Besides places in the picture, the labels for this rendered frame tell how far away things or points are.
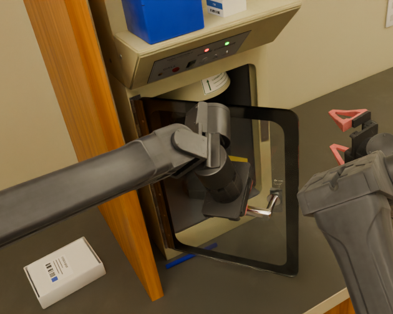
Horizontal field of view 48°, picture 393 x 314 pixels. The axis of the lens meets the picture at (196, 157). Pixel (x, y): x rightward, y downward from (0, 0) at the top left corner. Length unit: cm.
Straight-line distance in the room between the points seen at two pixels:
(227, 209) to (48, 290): 52
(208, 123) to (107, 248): 60
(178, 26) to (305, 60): 100
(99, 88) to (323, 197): 42
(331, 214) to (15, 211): 31
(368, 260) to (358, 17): 144
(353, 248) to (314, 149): 102
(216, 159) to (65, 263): 60
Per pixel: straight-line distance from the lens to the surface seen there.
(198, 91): 94
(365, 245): 43
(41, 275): 114
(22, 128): 130
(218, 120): 68
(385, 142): 86
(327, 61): 175
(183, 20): 73
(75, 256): 115
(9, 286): 122
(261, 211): 81
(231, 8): 80
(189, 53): 78
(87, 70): 71
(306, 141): 148
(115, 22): 80
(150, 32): 71
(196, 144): 62
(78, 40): 69
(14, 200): 50
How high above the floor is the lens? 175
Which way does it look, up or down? 34 degrees down
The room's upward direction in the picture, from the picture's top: 9 degrees counter-clockwise
